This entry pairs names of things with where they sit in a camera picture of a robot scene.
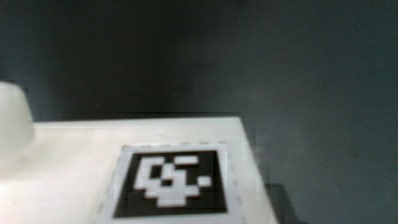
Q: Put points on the white drawer box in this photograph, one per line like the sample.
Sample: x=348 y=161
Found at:
x=156 y=171

